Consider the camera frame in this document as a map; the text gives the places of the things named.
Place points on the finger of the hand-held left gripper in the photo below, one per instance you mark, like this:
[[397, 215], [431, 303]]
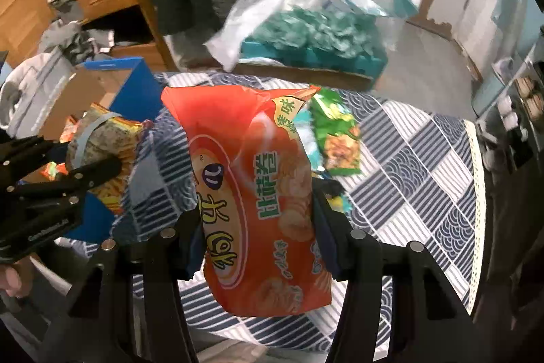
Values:
[[85, 175], [25, 154]]

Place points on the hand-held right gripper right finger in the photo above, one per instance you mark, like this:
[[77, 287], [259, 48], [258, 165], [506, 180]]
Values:
[[326, 244]]

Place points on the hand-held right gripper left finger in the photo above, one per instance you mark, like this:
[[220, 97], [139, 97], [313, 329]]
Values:
[[194, 250]]

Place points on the long yellow nut packet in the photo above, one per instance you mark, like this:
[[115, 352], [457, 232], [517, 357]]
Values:
[[106, 142]]

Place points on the red-orange chips packet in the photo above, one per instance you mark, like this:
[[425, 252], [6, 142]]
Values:
[[255, 197]]

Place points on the blue cardboard box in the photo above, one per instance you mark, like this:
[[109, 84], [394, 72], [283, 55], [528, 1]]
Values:
[[134, 86]]

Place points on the person's left hand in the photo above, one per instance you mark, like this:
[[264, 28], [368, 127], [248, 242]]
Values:
[[8, 281]]

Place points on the grey printed bag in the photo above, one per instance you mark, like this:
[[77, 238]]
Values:
[[29, 91]]

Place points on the blue patterned tablecloth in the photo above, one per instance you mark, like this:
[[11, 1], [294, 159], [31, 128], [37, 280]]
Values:
[[403, 176]]

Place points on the teal and white snack packet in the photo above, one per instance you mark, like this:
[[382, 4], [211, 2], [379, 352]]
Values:
[[304, 137]]

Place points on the pile of grey clothes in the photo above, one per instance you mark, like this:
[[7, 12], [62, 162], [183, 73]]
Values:
[[63, 40]]

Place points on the dark cloth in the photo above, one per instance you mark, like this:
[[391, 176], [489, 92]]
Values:
[[510, 239]]

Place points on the shoe rack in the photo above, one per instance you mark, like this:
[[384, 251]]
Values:
[[484, 99]]

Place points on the white plastic bag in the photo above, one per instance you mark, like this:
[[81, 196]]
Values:
[[246, 18]]

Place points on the group of assorted shoes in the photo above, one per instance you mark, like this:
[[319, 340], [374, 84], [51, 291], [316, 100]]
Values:
[[529, 99]]

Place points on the white slipper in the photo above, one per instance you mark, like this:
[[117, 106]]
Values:
[[503, 68]]

